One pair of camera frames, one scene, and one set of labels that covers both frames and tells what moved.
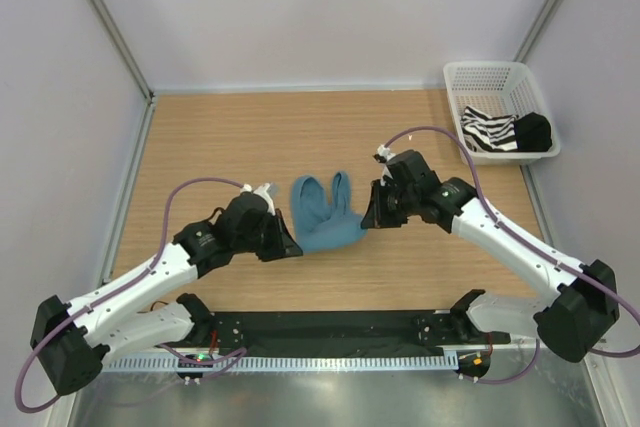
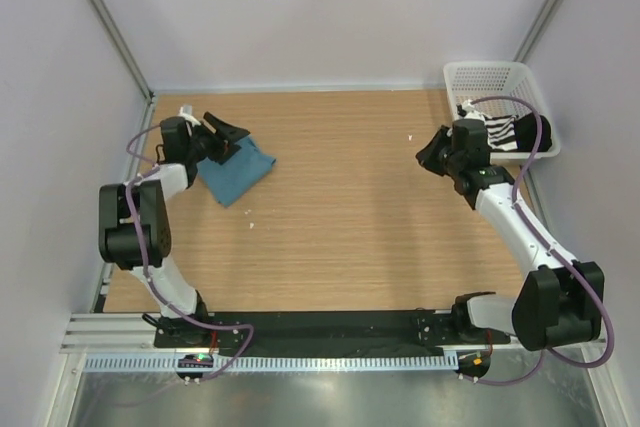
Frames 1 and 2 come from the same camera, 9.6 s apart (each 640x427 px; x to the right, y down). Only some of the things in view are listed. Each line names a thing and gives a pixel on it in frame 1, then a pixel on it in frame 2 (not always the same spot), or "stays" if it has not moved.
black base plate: (310, 330) stays
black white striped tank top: (496, 132) stays
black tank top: (533, 133) stays
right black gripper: (377, 217) to (428, 156)
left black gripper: (284, 245) to (225, 131)
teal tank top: (319, 222) to (230, 180)
